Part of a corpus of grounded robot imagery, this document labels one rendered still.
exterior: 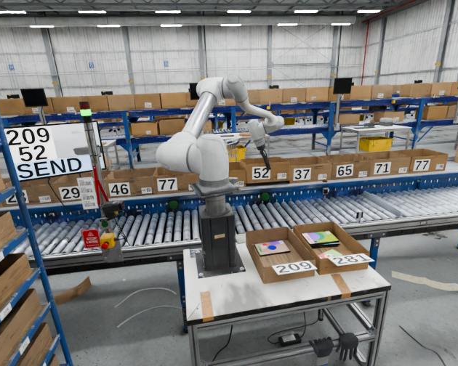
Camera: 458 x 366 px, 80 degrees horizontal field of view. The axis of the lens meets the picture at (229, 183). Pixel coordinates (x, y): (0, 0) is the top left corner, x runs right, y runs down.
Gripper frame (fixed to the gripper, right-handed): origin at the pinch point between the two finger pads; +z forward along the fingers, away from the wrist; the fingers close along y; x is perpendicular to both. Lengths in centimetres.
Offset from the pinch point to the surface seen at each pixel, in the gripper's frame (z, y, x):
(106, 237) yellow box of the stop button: -22, 66, -119
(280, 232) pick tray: 20, 71, -19
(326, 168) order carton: 25, 0, 49
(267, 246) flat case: 20, 79, -31
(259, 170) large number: 0.3, 0.8, -8.1
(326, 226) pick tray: 30, 70, 10
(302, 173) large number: 19.4, 0.4, 26.0
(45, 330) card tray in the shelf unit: -6, 106, -148
